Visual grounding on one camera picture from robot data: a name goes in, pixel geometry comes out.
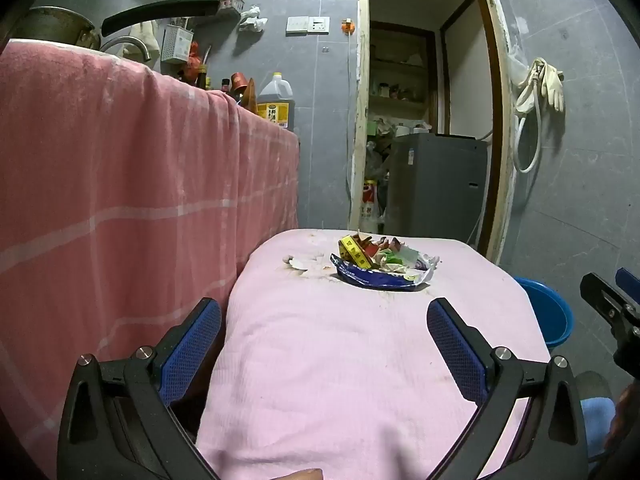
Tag red snack wrapper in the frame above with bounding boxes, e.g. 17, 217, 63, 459
362, 237, 403, 261

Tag cream rubber gloves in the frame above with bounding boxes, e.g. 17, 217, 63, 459
517, 57, 566, 113

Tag blue snack packet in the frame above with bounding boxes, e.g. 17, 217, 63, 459
330, 254, 441, 292

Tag grey utensil holder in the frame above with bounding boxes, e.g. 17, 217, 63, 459
162, 25, 195, 65

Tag grey washing machine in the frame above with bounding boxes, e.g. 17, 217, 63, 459
385, 132, 490, 248

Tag beige hanging cloth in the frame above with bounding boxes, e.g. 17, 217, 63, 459
127, 20, 161, 58

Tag white wall switch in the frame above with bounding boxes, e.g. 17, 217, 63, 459
286, 16, 331, 35

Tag green white packet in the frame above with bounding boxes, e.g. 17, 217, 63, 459
382, 252, 416, 273

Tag thin wall cable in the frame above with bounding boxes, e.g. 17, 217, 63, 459
344, 35, 352, 196

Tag white paper scrap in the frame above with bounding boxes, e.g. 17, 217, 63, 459
282, 255, 326, 276

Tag white hose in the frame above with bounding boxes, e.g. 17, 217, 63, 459
512, 60, 543, 174

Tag steel pan black handle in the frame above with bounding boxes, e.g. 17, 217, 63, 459
15, 0, 221, 51

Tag large oil bottle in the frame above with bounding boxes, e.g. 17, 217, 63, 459
256, 72, 296, 129

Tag wooden storage shelves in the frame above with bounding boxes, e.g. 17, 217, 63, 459
369, 22, 438, 136

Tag wooden door frame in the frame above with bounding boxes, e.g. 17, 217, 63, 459
348, 0, 521, 266

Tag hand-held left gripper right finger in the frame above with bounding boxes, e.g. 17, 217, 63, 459
426, 297, 589, 480

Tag light pink blanket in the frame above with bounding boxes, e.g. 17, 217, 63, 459
195, 228, 551, 480

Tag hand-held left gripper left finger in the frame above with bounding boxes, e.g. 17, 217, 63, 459
56, 297, 223, 480

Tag white red sack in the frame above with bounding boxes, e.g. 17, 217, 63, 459
361, 180, 386, 233

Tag white crumpled bag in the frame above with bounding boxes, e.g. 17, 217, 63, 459
239, 5, 268, 31

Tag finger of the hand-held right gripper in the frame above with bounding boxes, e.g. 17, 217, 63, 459
580, 272, 640, 342
615, 267, 640, 309

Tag pink checked cloth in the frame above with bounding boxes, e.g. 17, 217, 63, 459
0, 39, 301, 480

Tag chrome faucet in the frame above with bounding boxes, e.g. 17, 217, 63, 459
100, 36, 152, 63

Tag blue plastic basin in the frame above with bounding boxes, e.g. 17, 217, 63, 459
512, 276, 575, 351

